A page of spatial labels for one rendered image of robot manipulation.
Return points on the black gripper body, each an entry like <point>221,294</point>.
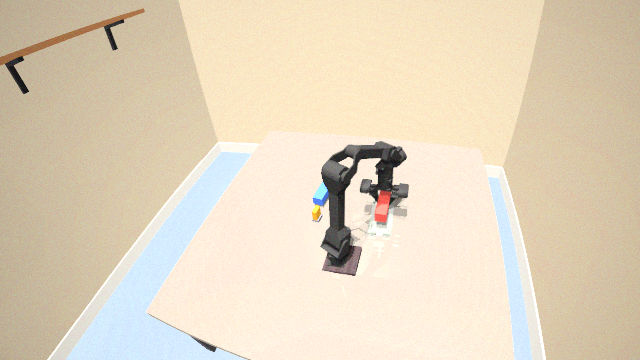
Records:
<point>384,184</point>

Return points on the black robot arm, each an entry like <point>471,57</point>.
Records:
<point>337,178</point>

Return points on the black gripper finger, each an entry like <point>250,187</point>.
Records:
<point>392,198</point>
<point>375,196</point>

